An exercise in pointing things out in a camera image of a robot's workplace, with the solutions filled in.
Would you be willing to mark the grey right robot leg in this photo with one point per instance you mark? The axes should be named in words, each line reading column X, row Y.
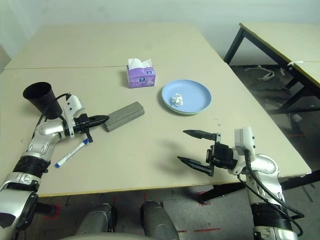
column 157, row 220

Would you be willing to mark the small white floor object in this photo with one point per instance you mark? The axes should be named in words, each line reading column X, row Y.
column 296, row 118

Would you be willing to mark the beige side table black legs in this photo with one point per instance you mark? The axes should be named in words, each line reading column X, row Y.
column 287, row 37

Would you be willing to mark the purple tissue box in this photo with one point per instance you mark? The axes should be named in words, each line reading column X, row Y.
column 141, row 78

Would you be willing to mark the black table frame beam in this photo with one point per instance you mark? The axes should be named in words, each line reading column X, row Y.
column 47, row 208
column 225, row 191

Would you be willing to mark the beige robot torso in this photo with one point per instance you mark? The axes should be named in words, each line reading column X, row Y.
column 105, row 237

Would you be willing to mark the white tag on side table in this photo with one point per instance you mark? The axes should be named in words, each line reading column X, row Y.
column 296, row 62

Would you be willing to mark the grey glasses case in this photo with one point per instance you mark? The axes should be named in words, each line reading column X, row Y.
column 125, row 116

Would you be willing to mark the grey left robot leg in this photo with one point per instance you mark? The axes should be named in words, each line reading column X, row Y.
column 97, row 220

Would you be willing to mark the grey robot leg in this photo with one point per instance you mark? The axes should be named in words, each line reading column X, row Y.
column 97, row 220
column 157, row 220

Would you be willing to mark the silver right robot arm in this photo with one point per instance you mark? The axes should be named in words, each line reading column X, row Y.
column 265, row 180

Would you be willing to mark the blue plastic plate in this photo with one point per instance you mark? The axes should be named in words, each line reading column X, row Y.
column 195, row 95

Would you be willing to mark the white marker blue cap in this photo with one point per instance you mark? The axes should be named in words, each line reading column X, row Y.
column 71, row 153

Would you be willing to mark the black plastic cup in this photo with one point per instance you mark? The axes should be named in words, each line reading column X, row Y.
column 40, row 97

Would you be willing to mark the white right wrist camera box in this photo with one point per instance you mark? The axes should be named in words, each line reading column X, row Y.
column 246, row 140

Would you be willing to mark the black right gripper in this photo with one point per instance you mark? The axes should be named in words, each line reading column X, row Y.
column 223, row 156

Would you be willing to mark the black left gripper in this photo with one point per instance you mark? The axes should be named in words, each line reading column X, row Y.
column 81, row 122

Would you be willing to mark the white plastic floor scrap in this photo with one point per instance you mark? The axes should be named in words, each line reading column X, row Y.
column 265, row 76

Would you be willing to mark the white paper ball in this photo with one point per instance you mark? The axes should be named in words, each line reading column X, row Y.
column 177, row 99

